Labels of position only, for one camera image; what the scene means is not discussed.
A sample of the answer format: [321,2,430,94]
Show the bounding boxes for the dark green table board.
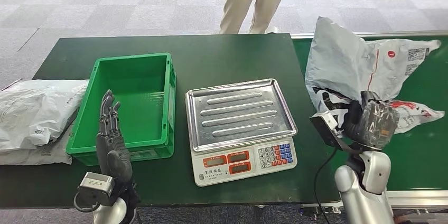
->
[0,33,342,210]

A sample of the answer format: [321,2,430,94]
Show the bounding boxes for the white crumpled plastic parcel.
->
[0,79,90,152]

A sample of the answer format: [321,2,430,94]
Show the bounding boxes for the person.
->
[219,0,288,35]

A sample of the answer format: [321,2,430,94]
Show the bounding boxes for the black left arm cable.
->
[73,192,101,213]

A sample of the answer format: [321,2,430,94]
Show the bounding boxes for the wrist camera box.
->
[77,171,116,206]
[310,110,361,155]

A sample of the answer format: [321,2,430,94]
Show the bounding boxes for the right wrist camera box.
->
[310,110,361,155]

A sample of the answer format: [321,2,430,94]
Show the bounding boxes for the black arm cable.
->
[314,147,339,224]
[73,192,101,213]

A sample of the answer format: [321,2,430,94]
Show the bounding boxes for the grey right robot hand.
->
[341,91,400,151]

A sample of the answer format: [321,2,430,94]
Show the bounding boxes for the green plastic crate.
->
[65,52,177,166]

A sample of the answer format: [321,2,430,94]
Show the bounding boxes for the flat pale plastic parcel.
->
[0,126,74,166]

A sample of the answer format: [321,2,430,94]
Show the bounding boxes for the white electronic weighing scale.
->
[184,78,299,188]

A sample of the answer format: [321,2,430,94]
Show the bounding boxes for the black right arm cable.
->
[314,147,339,224]

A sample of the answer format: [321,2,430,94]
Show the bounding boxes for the aluminium conveyor side rail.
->
[290,30,448,40]
[301,190,448,218]

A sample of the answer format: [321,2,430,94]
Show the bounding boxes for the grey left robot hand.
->
[95,89,134,190]

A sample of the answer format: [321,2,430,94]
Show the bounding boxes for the green conveyor belt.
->
[292,35,448,192]

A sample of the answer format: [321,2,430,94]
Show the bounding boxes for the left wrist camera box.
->
[77,171,116,206]

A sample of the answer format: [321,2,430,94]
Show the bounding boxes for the white parcel with black print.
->
[304,16,446,136]

